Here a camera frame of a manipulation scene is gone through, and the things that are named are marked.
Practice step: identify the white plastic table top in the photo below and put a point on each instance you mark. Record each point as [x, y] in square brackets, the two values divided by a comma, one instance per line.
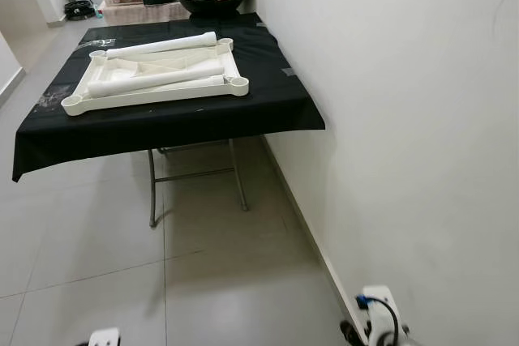
[146, 98]

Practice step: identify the black round basin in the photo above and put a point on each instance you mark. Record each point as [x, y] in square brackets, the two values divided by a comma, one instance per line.
[207, 4]

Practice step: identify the pink patterned floor mat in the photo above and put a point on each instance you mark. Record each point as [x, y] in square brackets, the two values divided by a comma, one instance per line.
[146, 14]

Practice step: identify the clear plastic bag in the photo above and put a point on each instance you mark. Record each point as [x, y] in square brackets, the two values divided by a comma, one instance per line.
[96, 43]

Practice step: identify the grey metal folding table frame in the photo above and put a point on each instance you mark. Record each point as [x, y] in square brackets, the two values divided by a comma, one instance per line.
[152, 192]

